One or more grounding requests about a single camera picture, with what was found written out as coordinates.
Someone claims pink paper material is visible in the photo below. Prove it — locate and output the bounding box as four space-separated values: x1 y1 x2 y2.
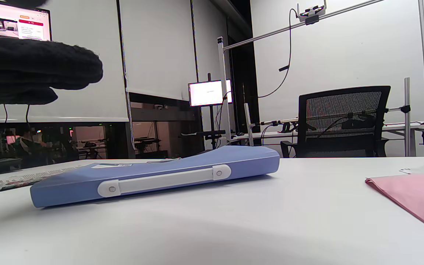
365 172 424 238

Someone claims black monitor stand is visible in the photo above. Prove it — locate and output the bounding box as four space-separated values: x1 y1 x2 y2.
181 73 231 149

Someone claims black mesh office chair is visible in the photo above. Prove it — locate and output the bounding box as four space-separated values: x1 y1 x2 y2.
280 86 391 158

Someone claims white black headset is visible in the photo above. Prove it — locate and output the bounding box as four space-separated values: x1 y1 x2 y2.
296 0 326 25

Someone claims white roller blind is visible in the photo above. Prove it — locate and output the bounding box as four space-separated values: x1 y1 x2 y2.
118 0 198 100
0 0 130 123

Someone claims newspaper with blue banner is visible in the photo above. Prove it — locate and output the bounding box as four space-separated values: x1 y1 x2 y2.
0 166 85 196

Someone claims large computer monitor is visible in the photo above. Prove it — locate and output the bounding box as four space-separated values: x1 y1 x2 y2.
0 0 52 42

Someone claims blue accordion folder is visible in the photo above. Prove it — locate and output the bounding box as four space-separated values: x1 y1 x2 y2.
30 145 280 208

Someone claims black hanging cable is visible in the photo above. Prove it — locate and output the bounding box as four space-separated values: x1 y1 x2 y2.
258 8 299 99

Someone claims small bright monitor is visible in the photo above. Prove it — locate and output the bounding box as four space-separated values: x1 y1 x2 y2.
188 79 233 107

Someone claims person's right hand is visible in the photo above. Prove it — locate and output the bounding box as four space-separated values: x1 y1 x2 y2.
0 37 104 106

